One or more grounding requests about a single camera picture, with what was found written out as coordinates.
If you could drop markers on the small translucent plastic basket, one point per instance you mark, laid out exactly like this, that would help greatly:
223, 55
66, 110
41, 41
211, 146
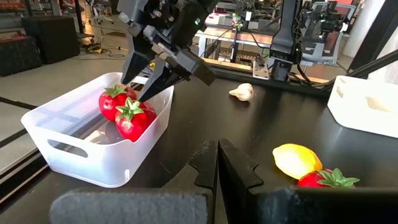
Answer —
93, 168

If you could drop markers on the black cabinet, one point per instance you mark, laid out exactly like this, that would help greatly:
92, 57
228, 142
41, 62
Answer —
49, 40

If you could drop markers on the grey office chair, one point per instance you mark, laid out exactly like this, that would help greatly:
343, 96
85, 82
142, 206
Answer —
320, 49

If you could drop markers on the white plastic basket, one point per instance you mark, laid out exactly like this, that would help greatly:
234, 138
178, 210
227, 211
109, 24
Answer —
357, 115

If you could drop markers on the black crate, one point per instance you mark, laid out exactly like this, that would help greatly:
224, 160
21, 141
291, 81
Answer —
18, 59

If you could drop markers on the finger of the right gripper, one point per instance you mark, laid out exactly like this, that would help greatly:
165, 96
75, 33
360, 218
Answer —
158, 82
136, 62

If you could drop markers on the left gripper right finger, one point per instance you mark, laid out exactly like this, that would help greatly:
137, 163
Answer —
236, 174

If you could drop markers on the workbench with grey legs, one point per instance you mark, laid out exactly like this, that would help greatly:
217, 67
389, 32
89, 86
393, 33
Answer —
242, 36

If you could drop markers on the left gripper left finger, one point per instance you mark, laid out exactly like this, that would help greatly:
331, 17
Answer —
199, 174

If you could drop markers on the beige mounting bracket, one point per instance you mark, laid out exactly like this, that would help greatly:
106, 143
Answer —
260, 70

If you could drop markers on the yellow toy lemon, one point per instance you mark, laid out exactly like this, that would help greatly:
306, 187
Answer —
295, 160

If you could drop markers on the white toy garlic bulb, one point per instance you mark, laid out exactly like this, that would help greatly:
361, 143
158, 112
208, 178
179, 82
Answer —
242, 92

